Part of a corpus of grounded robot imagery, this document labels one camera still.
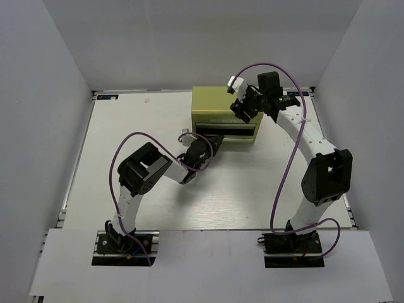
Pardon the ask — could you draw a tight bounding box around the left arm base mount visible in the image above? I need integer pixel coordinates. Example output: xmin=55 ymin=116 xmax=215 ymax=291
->
xmin=92 ymin=231 xmax=160 ymax=267

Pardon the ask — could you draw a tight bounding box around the right blue label sticker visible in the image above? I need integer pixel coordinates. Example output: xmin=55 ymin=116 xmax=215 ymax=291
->
xmin=287 ymin=91 xmax=309 ymax=97

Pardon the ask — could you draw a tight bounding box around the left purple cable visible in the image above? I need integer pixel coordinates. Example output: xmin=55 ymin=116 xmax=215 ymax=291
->
xmin=109 ymin=131 xmax=214 ymax=266

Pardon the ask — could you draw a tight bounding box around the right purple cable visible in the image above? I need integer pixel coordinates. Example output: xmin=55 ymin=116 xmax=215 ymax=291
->
xmin=235 ymin=62 xmax=342 ymax=259

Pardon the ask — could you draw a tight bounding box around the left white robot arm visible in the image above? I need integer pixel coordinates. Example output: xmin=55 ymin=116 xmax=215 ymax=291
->
xmin=106 ymin=133 xmax=224 ymax=252

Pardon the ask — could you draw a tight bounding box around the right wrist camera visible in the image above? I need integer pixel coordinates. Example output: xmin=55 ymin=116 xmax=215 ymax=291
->
xmin=227 ymin=76 xmax=248 ymax=102

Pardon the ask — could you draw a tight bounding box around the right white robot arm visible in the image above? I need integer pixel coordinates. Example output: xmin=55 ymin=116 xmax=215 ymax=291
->
xmin=227 ymin=72 xmax=353 ymax=252

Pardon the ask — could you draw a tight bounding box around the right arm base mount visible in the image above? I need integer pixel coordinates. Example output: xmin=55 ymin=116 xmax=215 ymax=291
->
xmin=257 ymin=231 xmax=324 ymax=269

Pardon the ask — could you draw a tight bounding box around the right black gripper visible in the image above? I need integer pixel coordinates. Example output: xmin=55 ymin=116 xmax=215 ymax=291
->
xmin=231 ymin=83 xmax=268 ymax=124

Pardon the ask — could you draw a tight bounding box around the purple cable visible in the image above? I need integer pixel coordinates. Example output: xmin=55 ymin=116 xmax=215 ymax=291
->
xmin=235 ymin=62 xmax=342 ymax=259
xmin=109 ymin=131 xmax=214 ymax=266

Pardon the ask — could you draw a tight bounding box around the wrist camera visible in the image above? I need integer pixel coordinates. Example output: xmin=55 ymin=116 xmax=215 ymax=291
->
xmin=227 ymin=76 xmax=248 ymax=102
xmin=177 ymin=129 xmax=197 ymax=147

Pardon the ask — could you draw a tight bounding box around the green metal drawer cabinet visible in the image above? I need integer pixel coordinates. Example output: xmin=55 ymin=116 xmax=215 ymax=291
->
xmin=191 ymin=86 xmax=263 ymax=142

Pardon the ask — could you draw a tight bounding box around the left blue label sticker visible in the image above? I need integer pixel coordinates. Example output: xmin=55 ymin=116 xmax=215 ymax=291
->
xmin=97 ymin=94 xmax=119 ymax=100

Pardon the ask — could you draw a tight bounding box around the blue label sticker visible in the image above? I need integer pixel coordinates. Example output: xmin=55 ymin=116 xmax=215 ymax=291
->
xmin=287 ymin=91 xmax=309 ymax=97
xmin=97 ymin=94 xmax=119 ymax=100

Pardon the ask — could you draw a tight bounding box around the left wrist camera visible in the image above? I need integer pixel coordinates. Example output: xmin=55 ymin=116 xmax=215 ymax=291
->
xmin=177 ymin=129 xmax=197 ymax=147

